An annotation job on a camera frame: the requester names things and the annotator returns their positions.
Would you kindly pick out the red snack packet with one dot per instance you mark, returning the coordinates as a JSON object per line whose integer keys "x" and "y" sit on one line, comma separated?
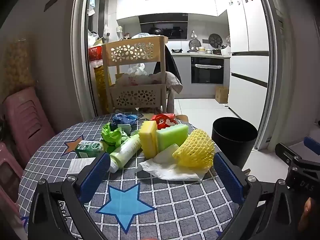
{"x": 163, "y": 120}

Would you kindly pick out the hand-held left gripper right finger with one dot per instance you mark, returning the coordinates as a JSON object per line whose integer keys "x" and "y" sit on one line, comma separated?
{"x": 228, "y": 180}

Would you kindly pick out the yellowish patterned bag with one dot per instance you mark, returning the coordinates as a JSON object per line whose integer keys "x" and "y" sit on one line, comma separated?
{"x": 18, "y": 65}

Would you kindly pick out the pink plastic stool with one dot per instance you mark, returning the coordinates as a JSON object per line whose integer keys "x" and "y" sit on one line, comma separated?
{"x": 27, "y": 120}
{"x": 8, "y": 175}

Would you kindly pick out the green sponge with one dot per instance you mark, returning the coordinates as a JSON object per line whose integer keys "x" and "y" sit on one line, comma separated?
{"x": 172, "y": 136}

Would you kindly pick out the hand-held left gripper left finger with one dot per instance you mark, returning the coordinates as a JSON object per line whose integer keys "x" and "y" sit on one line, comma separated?
{"x": 96, "y": 175}

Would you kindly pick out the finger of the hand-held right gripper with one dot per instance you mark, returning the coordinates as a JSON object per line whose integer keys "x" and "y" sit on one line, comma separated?
{"x": 287, "y": 151}
{"x": 312, "y": 143}

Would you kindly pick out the green plastic bag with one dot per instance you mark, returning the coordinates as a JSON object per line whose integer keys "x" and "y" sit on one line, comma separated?
{"x": 112, "y": 135}

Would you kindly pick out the grey checked star tablecloth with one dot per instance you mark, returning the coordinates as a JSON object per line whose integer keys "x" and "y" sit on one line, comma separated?
{"x": 175, "y": 205}

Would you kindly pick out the black trash bin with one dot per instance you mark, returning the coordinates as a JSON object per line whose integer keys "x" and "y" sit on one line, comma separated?
{"x": 232, "y": 142}

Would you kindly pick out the black hanging garment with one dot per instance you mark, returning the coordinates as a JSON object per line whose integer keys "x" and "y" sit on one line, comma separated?
{"x": 171, "y": 62}

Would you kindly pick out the pale green foil packet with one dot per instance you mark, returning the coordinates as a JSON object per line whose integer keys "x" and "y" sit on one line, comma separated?
{"x": 125, "y": 128}

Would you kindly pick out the yellow sponge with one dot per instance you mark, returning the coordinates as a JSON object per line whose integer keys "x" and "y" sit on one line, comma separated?
{"x": 148, "y": 140}

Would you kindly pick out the grey hanging cloth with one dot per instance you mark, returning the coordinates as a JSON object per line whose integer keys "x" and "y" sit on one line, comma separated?
{"x": 173, "y": 85}

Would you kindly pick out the navy plastic bag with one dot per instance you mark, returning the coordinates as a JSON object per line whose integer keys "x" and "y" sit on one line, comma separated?
{"x": 118, "y": 118}

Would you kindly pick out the yellow foam fruit net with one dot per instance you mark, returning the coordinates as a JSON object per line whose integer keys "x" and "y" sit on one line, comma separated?
{"x": 195, "y": 150}

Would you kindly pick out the green milk carton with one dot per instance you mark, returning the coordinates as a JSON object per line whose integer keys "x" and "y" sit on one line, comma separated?
{"x": 87, "y": 149}

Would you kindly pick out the black built-in oven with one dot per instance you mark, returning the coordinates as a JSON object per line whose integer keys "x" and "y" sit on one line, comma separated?
{"x": 207, "y": 71}

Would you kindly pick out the white plastic bags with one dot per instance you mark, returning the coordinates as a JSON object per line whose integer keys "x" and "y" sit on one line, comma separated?
{"x": 136, "y": 76}

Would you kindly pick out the white paper towel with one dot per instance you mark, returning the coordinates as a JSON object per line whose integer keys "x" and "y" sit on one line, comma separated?
{"x": 170, "y": 171}

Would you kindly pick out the cardboard box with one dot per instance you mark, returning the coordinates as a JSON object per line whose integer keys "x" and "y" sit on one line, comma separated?
{"x": 222, "y": 94}

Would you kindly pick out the black range hood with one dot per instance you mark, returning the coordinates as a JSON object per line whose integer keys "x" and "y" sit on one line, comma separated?
{"x": 162, "y": 27}

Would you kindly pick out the gas stove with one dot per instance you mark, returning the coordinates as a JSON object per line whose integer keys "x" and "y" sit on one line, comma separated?
{"x": 177, "y": 50}

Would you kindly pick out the yellow package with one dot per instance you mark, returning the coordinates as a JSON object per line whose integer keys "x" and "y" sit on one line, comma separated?
{"x": 101, "y": 87}

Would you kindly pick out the round metal steamer rack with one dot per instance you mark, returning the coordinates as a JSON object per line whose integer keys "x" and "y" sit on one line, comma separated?
{"x": 215, "y": 40}

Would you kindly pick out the person's right hand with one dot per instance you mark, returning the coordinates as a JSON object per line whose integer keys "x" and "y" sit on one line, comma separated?
{"x": 306, "y": 212}

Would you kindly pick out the silver sliding door frame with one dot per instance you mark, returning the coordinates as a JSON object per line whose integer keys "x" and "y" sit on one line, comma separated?
{"x": 80, "y": 55}

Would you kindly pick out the white printed paper box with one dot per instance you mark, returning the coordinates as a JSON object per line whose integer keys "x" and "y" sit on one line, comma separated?
{"x": 78, "y": 165}

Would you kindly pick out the white upper cabinets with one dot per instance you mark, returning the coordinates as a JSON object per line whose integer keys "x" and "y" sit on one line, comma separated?
{"x": 165, "y": 0}

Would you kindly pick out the red plastic basket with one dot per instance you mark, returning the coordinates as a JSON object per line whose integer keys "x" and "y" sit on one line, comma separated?
{"x": 95, "y": 53}

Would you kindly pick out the white refrigerator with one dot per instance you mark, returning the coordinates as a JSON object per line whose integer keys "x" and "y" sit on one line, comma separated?
{"x": 247, "y": 62}

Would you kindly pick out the beige flower-cutout storage rack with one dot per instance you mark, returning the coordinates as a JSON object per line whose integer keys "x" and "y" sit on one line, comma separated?
{"x": 132, "y": 51}

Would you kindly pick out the dark wall plate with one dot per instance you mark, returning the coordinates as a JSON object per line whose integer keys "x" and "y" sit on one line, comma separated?
{"x": 51, "y": 2}

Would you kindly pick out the white and green tube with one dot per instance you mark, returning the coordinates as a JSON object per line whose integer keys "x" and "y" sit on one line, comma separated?
{"x": 125, "y": 152}

